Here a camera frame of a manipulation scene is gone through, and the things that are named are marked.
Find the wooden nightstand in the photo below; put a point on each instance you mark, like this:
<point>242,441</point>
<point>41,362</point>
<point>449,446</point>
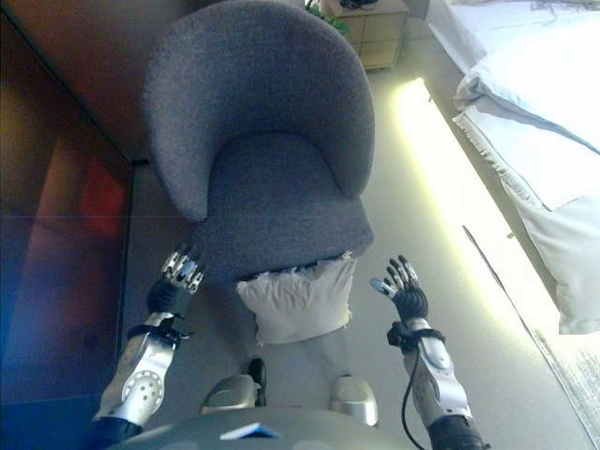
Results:
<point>375,35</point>

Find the white bed pillow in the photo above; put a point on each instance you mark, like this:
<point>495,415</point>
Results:
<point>539,89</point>

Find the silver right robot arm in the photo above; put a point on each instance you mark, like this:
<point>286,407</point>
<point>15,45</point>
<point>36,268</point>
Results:
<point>438,375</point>

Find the white fringed cushion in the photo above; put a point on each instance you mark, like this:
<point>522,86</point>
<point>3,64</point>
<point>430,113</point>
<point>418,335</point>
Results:
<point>300,304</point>

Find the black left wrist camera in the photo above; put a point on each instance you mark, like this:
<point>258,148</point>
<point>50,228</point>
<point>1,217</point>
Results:
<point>183,334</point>

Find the silver right robot leg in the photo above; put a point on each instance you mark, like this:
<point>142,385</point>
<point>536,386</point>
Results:
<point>354,398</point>

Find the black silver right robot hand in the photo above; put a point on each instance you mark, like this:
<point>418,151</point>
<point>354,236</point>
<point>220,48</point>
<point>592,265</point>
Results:
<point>410,297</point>

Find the white bed sheet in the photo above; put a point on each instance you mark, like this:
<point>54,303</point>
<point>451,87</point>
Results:
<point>492,23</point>

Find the glowing bed light strip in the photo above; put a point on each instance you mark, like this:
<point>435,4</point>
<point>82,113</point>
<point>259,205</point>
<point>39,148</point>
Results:
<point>459,187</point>

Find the grey fabric armchair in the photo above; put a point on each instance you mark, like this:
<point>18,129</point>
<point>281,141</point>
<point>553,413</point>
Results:
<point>262,140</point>

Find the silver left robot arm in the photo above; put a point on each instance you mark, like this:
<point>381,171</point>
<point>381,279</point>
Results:
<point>140,375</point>

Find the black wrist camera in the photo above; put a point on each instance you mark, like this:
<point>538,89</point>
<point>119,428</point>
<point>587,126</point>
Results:
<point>400,337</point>
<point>183,334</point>

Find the green plant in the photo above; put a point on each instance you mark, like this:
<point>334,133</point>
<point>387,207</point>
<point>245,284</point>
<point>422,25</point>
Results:
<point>330,14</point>

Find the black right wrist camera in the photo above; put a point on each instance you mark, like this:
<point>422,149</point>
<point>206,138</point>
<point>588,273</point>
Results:
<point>400,337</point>

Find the grey robot torso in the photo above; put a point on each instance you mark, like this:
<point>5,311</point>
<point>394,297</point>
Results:
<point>253,433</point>

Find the glossy dark cabinet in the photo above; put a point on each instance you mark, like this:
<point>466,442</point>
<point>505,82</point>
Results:
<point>56,211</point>

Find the grey striped rug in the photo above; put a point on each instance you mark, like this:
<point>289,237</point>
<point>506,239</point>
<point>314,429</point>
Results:
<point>576,384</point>

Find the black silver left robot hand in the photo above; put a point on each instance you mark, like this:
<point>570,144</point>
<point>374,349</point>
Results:
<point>169,293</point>

